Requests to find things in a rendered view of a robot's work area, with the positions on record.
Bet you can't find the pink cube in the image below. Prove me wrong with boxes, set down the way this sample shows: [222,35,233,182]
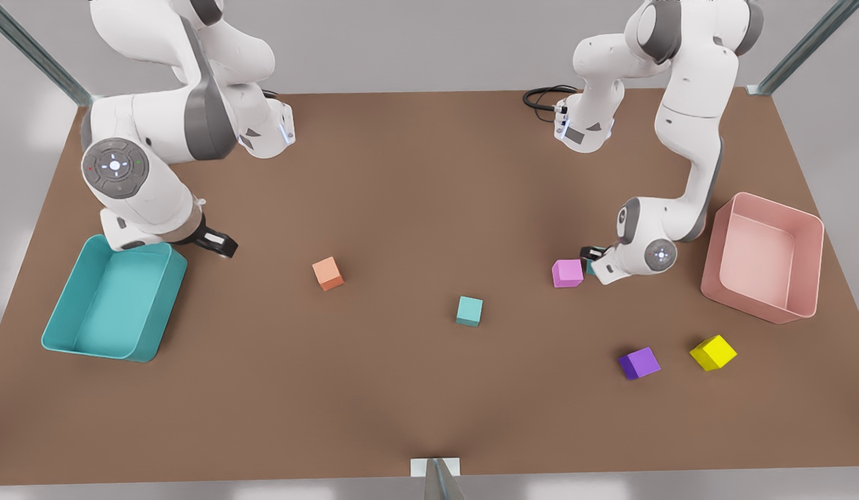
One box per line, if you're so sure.
[551,259,585,288]

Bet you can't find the teal plastic bin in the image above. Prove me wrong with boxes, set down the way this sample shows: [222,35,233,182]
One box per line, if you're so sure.
[41,234,189,363]

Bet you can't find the orange cube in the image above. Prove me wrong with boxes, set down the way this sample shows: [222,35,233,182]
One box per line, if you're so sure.
[312,256,345,292]

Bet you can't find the purple cube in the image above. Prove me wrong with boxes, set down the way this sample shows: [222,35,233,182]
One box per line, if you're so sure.
[617,347,662,381]

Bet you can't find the yellow cube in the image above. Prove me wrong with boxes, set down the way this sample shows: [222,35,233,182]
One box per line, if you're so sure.
[689,334,738,372]

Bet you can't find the pink plastic bin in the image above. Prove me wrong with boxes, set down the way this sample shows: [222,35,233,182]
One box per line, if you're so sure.
[700,192,826,325]

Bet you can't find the silver frame post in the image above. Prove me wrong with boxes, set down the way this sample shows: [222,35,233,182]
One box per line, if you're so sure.
[746,0,859,97]
[0,0,94,109]
[409,457,466,500]

